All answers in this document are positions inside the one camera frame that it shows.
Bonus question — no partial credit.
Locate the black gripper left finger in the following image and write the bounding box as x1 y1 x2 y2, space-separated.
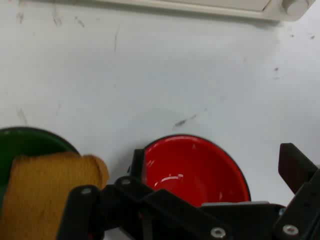
57 148 232 240

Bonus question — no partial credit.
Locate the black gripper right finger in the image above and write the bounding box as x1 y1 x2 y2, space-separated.
273 142 320 240

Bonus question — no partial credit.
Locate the oven door with handle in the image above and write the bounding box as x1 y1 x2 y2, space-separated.
159 0 272 12

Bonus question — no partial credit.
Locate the red bowl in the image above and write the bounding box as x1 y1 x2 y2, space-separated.
141 134 252 208

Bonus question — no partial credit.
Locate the orange-brown bread slice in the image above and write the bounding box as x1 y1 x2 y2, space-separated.
0 151 110 240

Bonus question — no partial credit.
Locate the dark green bowl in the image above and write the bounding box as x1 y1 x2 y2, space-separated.
0 126 81 211

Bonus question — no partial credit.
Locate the cream toaster oven body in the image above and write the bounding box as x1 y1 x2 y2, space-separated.
57 0 313 23

